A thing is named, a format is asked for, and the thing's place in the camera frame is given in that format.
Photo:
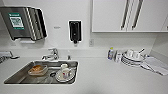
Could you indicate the black soap dispenser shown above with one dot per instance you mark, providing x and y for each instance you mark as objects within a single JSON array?
[{"x": 74, "y": 30}]

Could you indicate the white dish soap bottle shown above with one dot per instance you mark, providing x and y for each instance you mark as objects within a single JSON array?
[{"x": 110, "y": 54}]

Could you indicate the white cup on saucer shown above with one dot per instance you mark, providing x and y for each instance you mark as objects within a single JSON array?
[{"x": 65, "y": 74}]

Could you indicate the chrome faucet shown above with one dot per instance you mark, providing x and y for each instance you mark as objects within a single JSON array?
[{"x": 51, "y": 54}]

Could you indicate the small white bottle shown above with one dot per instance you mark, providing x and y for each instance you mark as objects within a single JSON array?
[{"x": 118, "y": 57}]

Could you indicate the stack of white dishes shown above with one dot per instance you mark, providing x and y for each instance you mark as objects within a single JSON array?
[{"x": 133, "y": 58}]

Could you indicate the bowl with orange sponge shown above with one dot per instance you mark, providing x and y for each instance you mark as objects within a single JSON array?
[{"x": 37, "y": 70}]

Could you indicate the steel paper towel dispenser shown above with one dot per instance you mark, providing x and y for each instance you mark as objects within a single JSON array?
[{"x": 20, "y": 23}]

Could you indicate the steel sink basin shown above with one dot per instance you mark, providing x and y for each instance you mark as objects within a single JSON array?
[{"x": 20, "y": 77}]

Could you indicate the white wall outlet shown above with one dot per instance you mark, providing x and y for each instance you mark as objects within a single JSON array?
[{"x": 91, "y": 42}]

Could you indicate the small wall label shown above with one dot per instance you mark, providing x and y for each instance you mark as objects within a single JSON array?
[{"x": 57, "y": 27}]

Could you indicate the white wall cabinet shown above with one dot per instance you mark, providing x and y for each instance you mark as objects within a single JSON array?
[{"x": 130, "y": 15}]

